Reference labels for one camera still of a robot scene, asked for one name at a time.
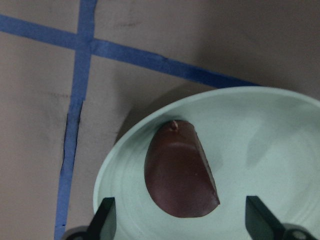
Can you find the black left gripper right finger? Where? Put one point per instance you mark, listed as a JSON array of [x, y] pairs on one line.
[[261, 223]]

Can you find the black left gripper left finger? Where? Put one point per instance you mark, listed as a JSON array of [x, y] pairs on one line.
[[104, 223]]

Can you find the brown red bun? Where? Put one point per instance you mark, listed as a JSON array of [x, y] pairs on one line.
[[177, 173]]

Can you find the pale green plate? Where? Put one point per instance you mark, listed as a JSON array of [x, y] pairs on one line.
[[259, 141]]

